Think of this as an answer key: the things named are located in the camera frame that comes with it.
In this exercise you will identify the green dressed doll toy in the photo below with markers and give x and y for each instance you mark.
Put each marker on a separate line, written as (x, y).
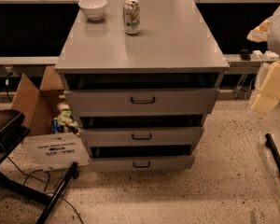
(64, 122)

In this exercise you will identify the grey drawer cabinet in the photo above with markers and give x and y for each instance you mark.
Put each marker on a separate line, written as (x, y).
(173, 50)

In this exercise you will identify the wall outlet with plug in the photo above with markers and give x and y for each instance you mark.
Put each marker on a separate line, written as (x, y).
(10, 71)

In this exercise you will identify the grey middle drawer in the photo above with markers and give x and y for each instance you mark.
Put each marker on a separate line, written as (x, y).
(141, 137)

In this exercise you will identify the white power strip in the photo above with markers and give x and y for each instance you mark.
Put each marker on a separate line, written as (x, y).
(266, 56)

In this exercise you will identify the green white soda can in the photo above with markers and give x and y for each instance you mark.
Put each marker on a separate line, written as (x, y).
(131, 17)

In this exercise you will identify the grey bottom drawer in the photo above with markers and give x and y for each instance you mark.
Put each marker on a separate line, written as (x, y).
(159, 163)

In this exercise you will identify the black small device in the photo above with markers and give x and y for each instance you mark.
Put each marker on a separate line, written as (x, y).
(245, 54)

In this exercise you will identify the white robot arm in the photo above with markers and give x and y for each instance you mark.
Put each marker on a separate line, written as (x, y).
(269, 31)

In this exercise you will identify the black bar right floor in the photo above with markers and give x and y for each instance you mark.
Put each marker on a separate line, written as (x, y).
(270, 144)

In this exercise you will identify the white ceramic bowl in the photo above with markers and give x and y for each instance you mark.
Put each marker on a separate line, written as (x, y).
(94, 10)

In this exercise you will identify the grey drawer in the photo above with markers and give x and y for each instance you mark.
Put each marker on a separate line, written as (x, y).
(141, 137)
(161, 102)
(159, 163)

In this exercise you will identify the grey top drawer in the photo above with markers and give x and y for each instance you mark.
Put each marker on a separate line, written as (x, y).
(161, 102)

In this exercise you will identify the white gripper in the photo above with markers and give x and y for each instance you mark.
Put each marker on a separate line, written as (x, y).
(269, 95)

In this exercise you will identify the brown cardboard box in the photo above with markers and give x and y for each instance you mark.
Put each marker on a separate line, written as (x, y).
(51, 151)

